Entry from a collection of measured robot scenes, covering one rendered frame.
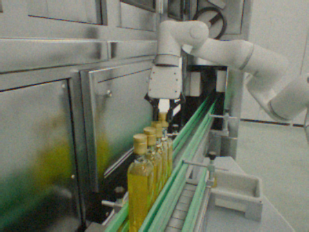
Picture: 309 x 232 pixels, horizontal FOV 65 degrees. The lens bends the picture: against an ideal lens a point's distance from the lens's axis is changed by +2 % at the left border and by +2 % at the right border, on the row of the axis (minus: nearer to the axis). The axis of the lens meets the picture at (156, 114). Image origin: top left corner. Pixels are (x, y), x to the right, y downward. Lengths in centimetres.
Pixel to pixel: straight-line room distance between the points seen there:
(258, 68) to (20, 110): 63
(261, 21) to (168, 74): 374
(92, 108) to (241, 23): 123
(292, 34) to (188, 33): 375
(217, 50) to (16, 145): 63
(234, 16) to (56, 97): 130
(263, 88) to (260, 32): 357
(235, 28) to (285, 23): 280
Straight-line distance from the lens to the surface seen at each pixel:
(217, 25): 165
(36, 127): 55
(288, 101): 79
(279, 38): 441
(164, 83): 73
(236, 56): 77
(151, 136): 64
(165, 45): 74
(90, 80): 61
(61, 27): 59
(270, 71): 80
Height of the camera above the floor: 139
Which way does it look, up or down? 17 degrees down
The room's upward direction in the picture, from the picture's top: straight up
